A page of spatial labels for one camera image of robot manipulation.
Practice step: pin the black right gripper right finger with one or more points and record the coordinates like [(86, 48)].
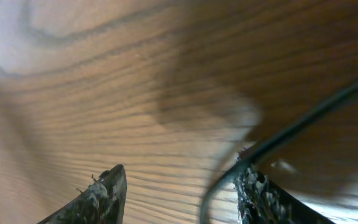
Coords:
[(261, 201)]

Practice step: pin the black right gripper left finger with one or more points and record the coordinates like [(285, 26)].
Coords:
[(102, 202)]

